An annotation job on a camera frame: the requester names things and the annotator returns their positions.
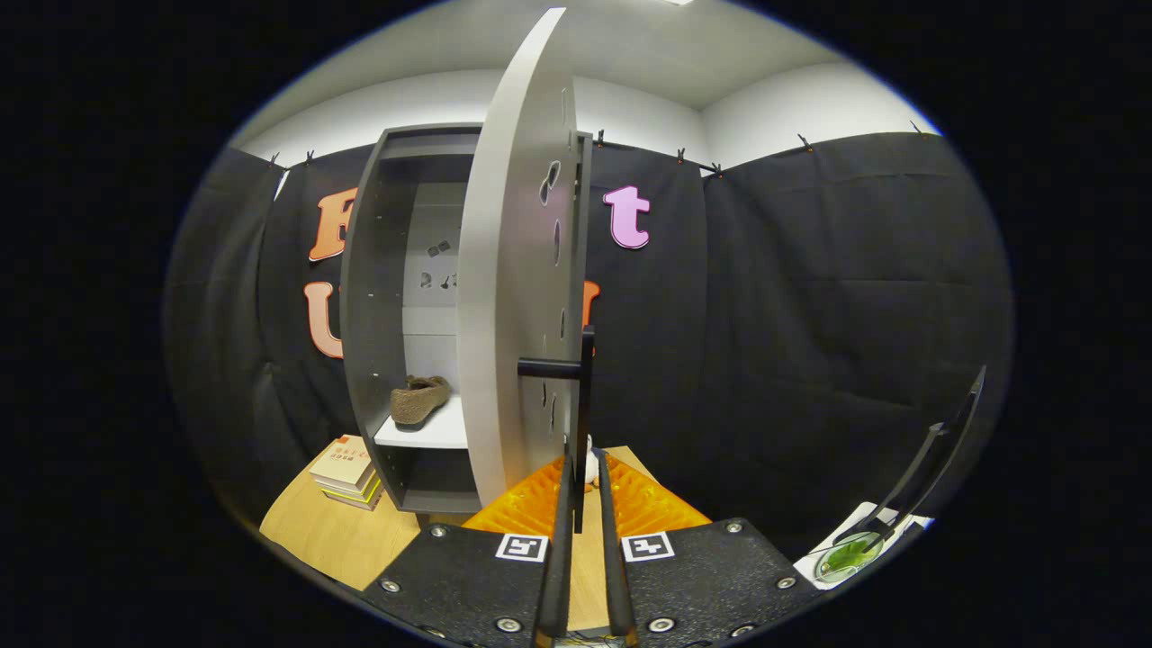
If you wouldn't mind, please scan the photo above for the black backdrop cloth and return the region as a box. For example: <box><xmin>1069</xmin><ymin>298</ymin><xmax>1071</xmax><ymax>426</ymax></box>
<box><xmin>162</xmin><ymin>133</ymin><xmax>1016</xmax><ymax>559</ymax></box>

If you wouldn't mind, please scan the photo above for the glass bowl with green leaf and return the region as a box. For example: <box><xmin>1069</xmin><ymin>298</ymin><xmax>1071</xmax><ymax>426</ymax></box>
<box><xmin>814</xmin><ymin>531</ymin><xmax>887</xmax><ymax>582</ymax></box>

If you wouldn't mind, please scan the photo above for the dark grey shoe cabinet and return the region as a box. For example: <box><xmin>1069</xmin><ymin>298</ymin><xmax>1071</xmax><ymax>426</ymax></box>
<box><xmin>340</xmin><ymin>123</ymin><xmax>595</xmax><ymax>516</ymax></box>

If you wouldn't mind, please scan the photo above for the beige orange cover book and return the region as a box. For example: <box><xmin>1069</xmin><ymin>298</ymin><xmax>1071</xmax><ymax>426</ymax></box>
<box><xmin>309</xmin><ymin>436</ymin><xmax>374</xmax><ymax>487</ymax></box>

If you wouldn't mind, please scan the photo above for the white paper sheet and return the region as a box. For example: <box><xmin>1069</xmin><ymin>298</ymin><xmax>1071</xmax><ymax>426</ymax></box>
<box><xmin>792</xmin><ymin>501</ymin><xmax>937</xmax><ymax>591</ymax></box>

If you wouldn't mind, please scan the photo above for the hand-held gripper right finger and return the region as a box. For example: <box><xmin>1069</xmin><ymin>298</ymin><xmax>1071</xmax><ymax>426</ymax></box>
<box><xmin>594</xmin><ymin>450</ymin><xmax>824</xmax><ymax>647</ymax></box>

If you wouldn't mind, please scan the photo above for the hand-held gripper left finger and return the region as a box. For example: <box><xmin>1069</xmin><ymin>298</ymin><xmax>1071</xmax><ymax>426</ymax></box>
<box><xmin>360</xmin><ymin>454</ymin><xmax>574</xmax><ymax>648</ymax></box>

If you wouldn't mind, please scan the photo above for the yellow-edged book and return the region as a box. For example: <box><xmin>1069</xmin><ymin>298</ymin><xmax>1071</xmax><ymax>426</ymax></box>
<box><xmin>315</xmin><ymin>477</ymin><xmax>383</xmax><ymax>505</ymax></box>

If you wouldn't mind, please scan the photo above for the white cabinet shelf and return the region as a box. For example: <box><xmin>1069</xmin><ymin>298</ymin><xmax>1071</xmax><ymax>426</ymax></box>
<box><xmin>373</xmin><ymin>396</ymin><xmax>471</xmax><ymax>450</ymax></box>

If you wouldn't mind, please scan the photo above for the brown fuzzy shoe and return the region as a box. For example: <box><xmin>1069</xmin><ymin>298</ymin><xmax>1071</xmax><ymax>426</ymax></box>
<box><xmin>390</xmin><ymin>374</ymin><xmax>453</xmax><ymax>426</ymax></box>

